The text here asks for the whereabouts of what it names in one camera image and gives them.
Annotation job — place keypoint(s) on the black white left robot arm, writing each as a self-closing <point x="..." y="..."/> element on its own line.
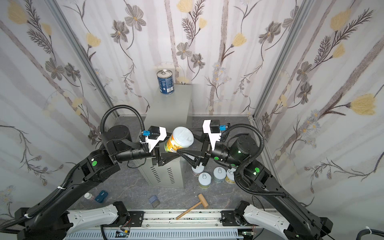
<point x="50" y="218"/>

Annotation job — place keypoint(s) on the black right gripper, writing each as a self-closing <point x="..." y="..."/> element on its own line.
<point x="204" y="153"/>

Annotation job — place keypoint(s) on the aluminium rail base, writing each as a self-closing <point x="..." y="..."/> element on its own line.
<point x="198" y="224"/>

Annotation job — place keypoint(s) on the green labelled white can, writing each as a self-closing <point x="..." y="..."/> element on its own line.
<point x="205" y="180"/>

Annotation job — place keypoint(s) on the orange can with plastic lid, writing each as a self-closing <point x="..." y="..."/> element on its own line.
<point x="181" y="138"/>

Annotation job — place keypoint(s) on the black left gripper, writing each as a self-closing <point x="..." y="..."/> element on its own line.
<point x="160" y="153"/>

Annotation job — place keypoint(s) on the blue toy car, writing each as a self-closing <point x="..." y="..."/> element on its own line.
<point x="100" y="198"/>

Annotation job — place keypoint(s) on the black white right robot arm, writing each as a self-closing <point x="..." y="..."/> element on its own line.
<point x="295" y="221"/>

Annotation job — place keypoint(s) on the yellow labelled white can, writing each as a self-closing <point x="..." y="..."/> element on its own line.
<point x="230" y="176"/>

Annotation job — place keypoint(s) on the pink labelled white can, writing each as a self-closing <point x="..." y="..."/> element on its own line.
<point x="198" y="170"/>

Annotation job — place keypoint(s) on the small grey blue block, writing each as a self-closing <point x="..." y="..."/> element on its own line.
<point x="155" y="202"/>

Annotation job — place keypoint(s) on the blue labelled tin can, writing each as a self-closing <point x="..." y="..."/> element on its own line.
<point x="166" y="82"/>

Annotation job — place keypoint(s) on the teal labelled white can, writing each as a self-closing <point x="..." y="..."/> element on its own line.
<point x="219" y="174"/>

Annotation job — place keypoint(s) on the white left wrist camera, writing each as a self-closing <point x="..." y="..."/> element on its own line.
<point x="153" y="136"/>

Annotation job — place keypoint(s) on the wooden mallet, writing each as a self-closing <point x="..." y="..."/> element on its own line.
<point x="202" y="201"/>

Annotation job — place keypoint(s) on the small white bottle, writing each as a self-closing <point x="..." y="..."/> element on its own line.
<point x="89" y="196"/>

